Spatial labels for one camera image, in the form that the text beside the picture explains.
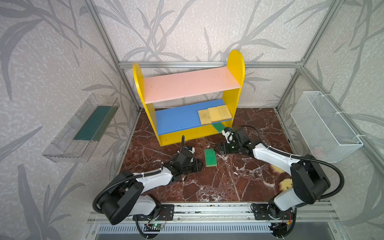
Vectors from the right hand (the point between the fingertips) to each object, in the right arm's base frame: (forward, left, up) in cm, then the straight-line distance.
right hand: (218, 143), depth 89 cm
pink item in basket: (-13, -47, +11) cm, 50 cm away
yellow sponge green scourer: (-6, +5, -8) cm, 11 cm away
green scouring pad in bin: (-4, +58, +25) cm, 63 cm away
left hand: (-9, +9, -4) cm, 14 cm away
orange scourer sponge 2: (+16, +9, +6) cm, 19 cm away
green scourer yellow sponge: (+19, -2, -8) cm, 21 cm away
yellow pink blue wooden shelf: (+11, +27, +4) cm, 29 cm away
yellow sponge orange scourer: (+20, -5, +6) cm, 21 cm away
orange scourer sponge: (+19, +2, +5) cm, 20 cm away
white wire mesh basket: (-11, -44, +24) cm, 51 cm away
